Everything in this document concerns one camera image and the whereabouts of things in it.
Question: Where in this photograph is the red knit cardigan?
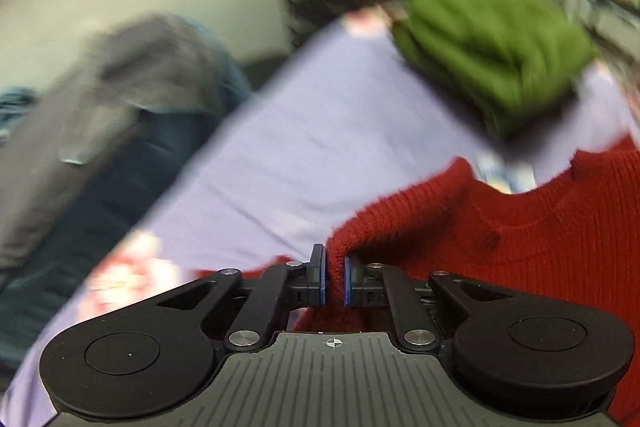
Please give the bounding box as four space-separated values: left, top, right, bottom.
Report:
196 141 640 427

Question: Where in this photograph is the green folded sweater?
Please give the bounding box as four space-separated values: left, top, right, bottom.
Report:
390 0 597 139

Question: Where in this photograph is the grey blanket on bed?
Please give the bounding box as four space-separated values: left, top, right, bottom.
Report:
1 14 216 271

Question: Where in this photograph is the purple floral bed sheet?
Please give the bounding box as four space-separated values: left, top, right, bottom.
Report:
1 20 639 426

